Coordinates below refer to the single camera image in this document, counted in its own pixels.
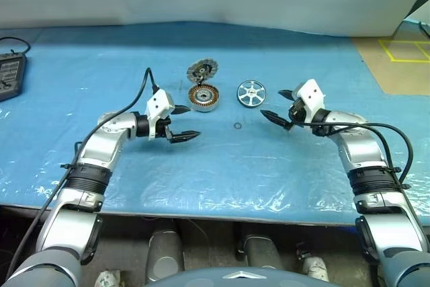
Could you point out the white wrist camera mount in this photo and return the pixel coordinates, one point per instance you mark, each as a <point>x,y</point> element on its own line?
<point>310,93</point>
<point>159,102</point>

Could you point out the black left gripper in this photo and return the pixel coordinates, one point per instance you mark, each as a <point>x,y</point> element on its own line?
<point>166,130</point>

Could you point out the grey robot torso with logo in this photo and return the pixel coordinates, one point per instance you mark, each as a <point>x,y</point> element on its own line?
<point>218,278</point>

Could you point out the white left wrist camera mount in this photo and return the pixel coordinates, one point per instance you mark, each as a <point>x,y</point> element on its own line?
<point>159,102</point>

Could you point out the brown cardboard board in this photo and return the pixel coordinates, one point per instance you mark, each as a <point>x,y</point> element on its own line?
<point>396,78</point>

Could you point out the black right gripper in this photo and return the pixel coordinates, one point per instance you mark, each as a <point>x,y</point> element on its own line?
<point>296,112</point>

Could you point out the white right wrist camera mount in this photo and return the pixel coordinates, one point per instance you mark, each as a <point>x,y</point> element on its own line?
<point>310,93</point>

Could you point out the black tripod leg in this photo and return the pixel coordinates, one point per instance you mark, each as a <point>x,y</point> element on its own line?
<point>418,1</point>

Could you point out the motor stator with copper windings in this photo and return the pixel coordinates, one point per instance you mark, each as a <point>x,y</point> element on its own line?
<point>203,99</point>

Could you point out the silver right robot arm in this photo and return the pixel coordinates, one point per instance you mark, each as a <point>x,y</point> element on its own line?
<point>363,152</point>

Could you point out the black power supply box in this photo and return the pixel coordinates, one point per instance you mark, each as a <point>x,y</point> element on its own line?
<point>11,77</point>

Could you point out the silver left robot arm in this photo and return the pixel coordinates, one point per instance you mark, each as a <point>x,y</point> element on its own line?
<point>97,146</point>

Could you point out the silver spoked rotor cap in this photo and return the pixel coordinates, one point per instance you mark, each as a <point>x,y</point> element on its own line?
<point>252,93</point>

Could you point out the white crumpled wrap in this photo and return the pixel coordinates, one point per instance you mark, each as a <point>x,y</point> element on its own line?
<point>107,278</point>
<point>315,268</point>

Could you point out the blue plastic table sheet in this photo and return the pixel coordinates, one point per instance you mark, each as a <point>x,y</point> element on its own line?
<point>215,166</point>

